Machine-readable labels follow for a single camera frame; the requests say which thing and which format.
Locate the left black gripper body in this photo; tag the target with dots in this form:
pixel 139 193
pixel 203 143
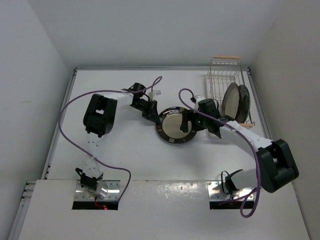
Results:
pixel 145 106

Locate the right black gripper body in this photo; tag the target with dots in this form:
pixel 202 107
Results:
pixel 198 121

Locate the brown checkered rim plate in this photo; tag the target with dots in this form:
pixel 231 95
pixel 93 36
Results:
pixel 169 127

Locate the dark rim beige plate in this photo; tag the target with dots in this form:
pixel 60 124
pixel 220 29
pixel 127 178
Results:
pixel 230 102

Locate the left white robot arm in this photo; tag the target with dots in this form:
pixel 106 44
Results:
pixel 99 120

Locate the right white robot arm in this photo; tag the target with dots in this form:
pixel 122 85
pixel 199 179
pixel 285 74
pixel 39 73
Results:
pixel 275 166

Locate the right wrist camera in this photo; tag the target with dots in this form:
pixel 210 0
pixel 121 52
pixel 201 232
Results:
pixel 196 100

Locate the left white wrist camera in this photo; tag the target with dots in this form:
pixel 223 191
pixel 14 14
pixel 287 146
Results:
pixel 153 94

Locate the white wire dish rack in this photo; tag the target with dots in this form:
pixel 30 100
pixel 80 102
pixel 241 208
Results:
pixel 222 71

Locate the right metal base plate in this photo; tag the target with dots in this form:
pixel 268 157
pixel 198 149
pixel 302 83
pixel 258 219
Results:
pixel 216 193

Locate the metal base plate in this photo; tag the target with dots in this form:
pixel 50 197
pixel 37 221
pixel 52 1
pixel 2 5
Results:
pixel 216 193
pixel 112 190

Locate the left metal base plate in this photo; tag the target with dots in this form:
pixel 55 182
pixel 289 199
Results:
pixel 112 190

